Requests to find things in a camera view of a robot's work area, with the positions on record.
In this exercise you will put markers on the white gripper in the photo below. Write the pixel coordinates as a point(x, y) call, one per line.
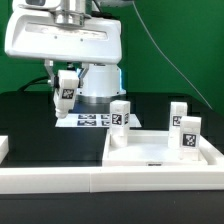
point(33, 34)

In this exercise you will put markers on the white square table top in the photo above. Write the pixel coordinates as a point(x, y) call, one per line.
point(150, 148)

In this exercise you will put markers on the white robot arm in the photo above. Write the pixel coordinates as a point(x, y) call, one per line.
point(102, 81)

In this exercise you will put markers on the white sheet with markers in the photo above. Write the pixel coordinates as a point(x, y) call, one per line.
point(92, 120)

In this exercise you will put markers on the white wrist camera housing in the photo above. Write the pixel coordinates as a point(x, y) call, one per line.
point(36, 4)

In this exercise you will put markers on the white left fence wall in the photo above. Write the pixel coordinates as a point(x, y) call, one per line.
point(4, 148)

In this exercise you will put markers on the white fence wall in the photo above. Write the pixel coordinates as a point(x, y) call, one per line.
point(109, 179)
point(4, 148)

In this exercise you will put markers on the white front fence wall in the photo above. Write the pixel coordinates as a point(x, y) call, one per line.
point(109, 179)

